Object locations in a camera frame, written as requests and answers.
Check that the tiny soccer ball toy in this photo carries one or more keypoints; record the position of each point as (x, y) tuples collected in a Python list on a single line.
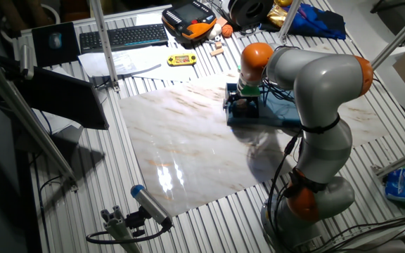
[(216, 38)]

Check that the silver camera with blue cap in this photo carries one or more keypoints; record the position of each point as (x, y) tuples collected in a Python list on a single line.
[(149, 204)]

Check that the plain white paper sheet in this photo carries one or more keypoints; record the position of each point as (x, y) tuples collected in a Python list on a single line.
[(174, 72)]

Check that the white ball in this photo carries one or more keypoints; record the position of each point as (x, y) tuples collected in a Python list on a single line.
[(213, 31)]

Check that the grey computer mouse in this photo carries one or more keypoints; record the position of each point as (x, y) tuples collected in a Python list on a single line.
[(55, 40)]

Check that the aluminium frame post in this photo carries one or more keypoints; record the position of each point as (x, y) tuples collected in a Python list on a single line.
[(23, 116), (104, 42), (288, 19), (399, 161), (399, 35)]

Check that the black computer keyboard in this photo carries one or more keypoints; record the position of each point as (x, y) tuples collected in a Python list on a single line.
[(125, 37)]

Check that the orange mini basketball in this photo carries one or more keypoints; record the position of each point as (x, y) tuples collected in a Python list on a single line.
[(227, 31)]

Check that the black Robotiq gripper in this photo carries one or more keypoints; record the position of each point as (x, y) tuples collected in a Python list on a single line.
[(245, 100)]

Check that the black mouse pad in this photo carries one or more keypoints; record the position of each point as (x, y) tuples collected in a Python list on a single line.
[(42, 52)]

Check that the blue sliding drawer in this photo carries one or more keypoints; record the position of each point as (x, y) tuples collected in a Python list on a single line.
[(239, 117)]

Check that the printed paper sheet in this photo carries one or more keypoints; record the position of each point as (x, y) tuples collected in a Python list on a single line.
[(132, 61)]

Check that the beige cardboard block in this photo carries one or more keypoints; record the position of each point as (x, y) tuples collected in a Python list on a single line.
[(221, 21)]

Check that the grey aluminium profile mount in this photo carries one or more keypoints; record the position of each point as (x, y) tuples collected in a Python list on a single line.
[(118, 228)]

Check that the black office chair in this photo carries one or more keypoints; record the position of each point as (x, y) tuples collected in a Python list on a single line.
[(399, 5)]

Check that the gold foil bag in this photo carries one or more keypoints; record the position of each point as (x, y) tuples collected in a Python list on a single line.
[(278, 14)]

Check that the white marble pattern mat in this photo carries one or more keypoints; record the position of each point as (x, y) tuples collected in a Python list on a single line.
[(188, 140)]

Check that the blue tissue packet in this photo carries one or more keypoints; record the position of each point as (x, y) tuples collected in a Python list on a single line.
[(400, 184)]

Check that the orange black teach pendant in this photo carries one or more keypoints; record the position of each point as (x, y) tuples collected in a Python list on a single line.
[(188, 17)]

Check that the long wooden block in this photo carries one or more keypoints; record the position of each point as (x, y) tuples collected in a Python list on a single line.
[(217, 52)]

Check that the black monitor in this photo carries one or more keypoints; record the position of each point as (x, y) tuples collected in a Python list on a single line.
[(62, 98)]

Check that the white round chair rim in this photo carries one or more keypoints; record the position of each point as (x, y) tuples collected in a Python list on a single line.
[(53, 12)]

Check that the blue cloth bag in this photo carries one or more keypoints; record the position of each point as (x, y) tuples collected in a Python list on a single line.
[(318, 21)]

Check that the small wooden block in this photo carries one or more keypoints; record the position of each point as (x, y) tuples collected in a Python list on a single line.
[(218, 45)]

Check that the green printed wrist adapter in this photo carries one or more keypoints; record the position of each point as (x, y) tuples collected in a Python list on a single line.
[(250, 91)]

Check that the blue drawer box housing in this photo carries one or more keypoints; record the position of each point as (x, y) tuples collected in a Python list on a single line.
[(280, 109)]

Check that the yellow handheld game console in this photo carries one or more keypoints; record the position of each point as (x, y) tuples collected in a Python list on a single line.
[(182, 59)]

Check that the silver depth camera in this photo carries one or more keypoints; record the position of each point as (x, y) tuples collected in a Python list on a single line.
[(26, 61)]

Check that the black filament spool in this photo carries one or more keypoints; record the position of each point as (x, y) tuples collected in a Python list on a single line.
[(248, 12)]

